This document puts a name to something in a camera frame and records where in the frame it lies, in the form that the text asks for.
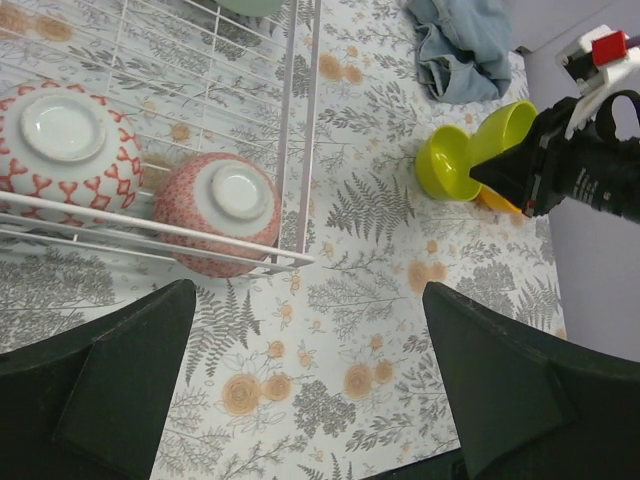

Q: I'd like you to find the red floral pattern bowl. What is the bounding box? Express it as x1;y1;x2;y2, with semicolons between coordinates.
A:
152;152;281;278

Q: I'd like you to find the blue denim cloth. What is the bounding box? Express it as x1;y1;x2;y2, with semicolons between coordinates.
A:
405;0;512;104

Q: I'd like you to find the orange bowl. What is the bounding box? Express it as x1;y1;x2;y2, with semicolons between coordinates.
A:
478;186;521;214

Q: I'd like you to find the red diamond pattern bowl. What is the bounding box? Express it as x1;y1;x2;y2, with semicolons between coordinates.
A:
1;80;144;213

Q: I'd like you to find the pale green bowl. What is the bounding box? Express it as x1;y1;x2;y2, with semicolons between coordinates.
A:
216;0;283;17

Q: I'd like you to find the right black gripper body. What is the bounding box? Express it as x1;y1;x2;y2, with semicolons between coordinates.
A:
522;96;600;217

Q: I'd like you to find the lime green bowl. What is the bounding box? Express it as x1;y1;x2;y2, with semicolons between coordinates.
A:
415;125;481;202
467;101;538;166

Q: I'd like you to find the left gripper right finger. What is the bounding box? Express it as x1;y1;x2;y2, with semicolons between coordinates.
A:
422;282;639;479

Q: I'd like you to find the white wire dish rack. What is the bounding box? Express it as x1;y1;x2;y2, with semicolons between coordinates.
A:
1;1;321;275

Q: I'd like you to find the floral table mat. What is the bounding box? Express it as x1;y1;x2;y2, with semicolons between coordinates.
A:
1;1;564;479

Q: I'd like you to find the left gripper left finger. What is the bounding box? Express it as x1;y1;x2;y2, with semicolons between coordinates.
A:
1;279;196;479

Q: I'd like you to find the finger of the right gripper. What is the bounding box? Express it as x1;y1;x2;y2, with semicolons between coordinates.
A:
470;144;538;215

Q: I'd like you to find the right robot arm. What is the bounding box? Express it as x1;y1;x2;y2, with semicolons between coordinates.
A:
470;90;639;223

